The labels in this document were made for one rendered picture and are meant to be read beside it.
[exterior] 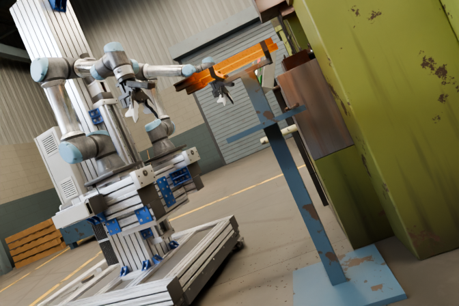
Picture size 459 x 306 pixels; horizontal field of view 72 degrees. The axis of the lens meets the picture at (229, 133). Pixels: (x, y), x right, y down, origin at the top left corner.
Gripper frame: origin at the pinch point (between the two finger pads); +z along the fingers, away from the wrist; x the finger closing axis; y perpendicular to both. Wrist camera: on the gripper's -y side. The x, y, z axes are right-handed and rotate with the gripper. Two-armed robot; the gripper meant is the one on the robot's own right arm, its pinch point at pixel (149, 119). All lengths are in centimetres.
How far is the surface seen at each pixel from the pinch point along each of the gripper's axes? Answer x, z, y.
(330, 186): -45, 61, -48
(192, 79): -1.4, -6.3, -25.0
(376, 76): -27, 21, -84
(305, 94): -47, 16, -55
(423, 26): -32, 12, -106
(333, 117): -48, 31, -62
